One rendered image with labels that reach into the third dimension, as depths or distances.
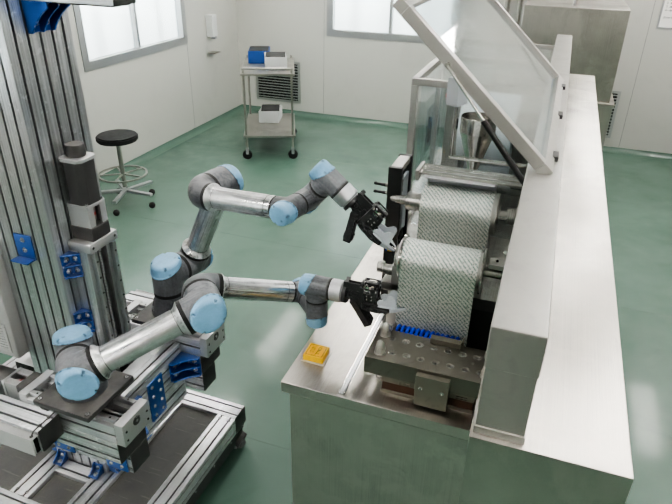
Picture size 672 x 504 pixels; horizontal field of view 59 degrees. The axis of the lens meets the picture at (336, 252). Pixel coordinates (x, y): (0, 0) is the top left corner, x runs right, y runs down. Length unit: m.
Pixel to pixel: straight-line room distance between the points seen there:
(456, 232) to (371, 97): 5.72
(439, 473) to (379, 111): 6.13
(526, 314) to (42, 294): 1.72
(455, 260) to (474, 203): 0.26
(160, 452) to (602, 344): 1.95
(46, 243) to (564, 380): 1.60
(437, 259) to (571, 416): 0.84
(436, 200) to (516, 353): 1.15
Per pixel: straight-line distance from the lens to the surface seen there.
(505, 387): 0.99
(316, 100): 7.93
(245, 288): 2.04
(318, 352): 2.02
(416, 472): 2.01
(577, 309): 1.43
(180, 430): 2.84
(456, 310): 1.91
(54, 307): 2.28
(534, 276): 1.07
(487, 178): 2.06
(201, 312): 1.85
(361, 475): 2.10
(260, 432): 3.07
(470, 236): 2.05
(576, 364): 1.26
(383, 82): 7.59
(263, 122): 6.83
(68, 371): 1.92
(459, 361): 1.87
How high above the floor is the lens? 2.17
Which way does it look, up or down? 28 degrees down
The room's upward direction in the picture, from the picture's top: 1 degrees clockwise
